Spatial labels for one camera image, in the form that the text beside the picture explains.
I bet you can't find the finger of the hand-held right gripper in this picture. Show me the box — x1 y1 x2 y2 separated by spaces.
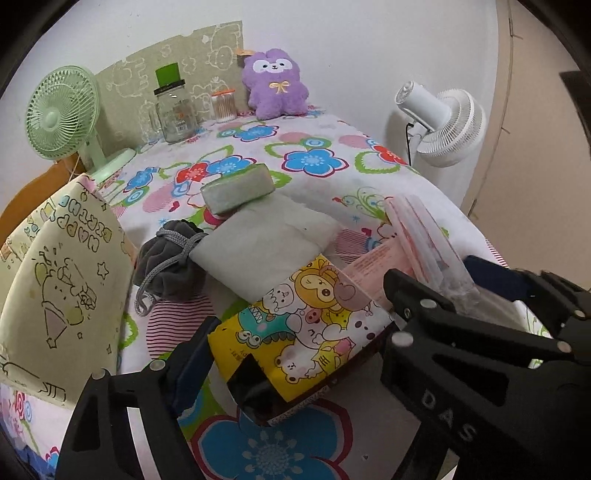
382 269 575 462
464 255 591 365

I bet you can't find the floral tablecloth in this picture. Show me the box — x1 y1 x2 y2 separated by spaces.
0 108 555 480

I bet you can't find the yellow cartoon tissue pack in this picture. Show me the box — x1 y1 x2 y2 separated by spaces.
208 254 396 423

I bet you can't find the purple plush toy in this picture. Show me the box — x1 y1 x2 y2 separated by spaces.
242 48 310 120

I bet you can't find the green desk fan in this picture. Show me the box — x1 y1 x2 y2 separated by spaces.
25 66 138 186

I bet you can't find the cream cartoon gift bag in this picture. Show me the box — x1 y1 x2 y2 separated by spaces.
0 173 136 411

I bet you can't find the white standing fan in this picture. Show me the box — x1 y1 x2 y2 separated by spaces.
394 80 488 169

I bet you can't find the grey drawstring pouch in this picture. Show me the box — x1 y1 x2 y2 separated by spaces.
134 220 209 317

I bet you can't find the thin green fan cord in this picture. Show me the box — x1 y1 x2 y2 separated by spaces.
68 151 94 180

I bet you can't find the cotton swab box orange lid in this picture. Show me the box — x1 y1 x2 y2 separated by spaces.
211 88 239 123

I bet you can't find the green sponge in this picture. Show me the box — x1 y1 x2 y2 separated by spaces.
201 163 276 216

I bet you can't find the green cartoon patterned board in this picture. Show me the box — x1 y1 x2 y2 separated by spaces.
95 20 246 153

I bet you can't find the beige door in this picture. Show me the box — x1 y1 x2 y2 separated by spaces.
462 0 591 224

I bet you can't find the glass jar with green lid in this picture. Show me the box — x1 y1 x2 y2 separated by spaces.
141 67 200 145

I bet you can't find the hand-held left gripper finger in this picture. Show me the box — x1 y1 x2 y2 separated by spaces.
55 315 221 480

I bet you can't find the pink clear plastic packet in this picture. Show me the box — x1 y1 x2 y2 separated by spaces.
344 194 472 315

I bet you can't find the wooden chair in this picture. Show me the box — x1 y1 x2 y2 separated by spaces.
0 159 100 243

